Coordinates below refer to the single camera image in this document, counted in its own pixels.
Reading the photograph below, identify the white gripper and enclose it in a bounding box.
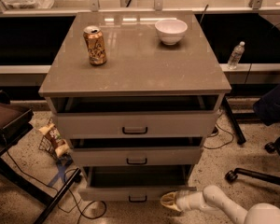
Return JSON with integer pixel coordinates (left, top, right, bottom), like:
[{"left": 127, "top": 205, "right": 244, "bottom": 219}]
[{"left": 160, "top": 190, "right": 204, "bottom": 212}]

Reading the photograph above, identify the drawer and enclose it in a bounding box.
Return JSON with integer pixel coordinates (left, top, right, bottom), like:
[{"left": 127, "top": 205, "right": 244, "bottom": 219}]
[
  {"left": 78, "top": 164, "right": 195, "bottom": 203},
  {"left": 70, "top": 137, "right": 202, "bottom": 167},
  {"left": 49, "top": 95, "right": 222, "bottom": 139}
]

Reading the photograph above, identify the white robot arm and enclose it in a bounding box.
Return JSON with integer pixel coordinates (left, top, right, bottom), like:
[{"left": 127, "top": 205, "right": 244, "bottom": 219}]
[{"left": 161, "top": 185, "right": 280, "bottom": 224}]

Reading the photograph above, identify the grey drawer cabinet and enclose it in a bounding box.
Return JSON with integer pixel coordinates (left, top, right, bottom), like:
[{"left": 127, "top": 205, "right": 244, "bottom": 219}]
[{"left": 38, "top": 10, "right": 232, "bottom": 203}]

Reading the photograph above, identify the black table leg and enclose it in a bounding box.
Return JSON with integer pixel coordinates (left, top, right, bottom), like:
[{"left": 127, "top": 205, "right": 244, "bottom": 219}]
[{"left": 222, "top": 98, "right": 246, "bottom": 145}]

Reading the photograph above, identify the snack bag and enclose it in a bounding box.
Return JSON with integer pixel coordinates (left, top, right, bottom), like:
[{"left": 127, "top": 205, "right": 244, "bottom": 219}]
[{"left": 39, "top": 123, "right": 69, "bottom": 158}]

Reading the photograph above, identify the black office chair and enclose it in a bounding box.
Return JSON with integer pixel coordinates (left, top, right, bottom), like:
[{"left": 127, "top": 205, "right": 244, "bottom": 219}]
[{"left": 225, "top": 136, "right": 280, "bottom": 186}]

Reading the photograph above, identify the clear plastic water bottle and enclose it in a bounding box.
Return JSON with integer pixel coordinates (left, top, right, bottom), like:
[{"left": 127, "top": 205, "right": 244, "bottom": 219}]
[{"left": 228, "top": 41, "right": 245, "bottom": 70}]

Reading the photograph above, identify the white bowl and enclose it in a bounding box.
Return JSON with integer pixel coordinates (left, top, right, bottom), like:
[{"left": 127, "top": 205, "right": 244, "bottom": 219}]
[{"left": 155, "top": 19, "right": 188, "bottom": 45}]

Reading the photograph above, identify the brown chair on left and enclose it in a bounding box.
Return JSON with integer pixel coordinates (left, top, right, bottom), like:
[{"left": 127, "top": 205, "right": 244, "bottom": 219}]
[{"left": 0, "top": 91, "right": 80, "bottom": 224}]

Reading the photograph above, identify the orange soda can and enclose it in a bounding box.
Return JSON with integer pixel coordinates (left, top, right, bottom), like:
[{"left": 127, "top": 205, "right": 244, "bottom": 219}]
[{"left": 83, "top": 25, "right": 107, "bottom": 65}]

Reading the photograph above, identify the black floor cable right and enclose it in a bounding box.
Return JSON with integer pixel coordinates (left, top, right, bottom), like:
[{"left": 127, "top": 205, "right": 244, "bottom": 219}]
[{"left": 203, "top": 112, "right": 236, "bottom": 150}]

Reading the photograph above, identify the wire basket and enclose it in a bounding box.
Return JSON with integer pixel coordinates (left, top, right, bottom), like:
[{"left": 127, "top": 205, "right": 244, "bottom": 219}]
[{"left": 38, "top": 119, "right": 61, "bottom": 161}]

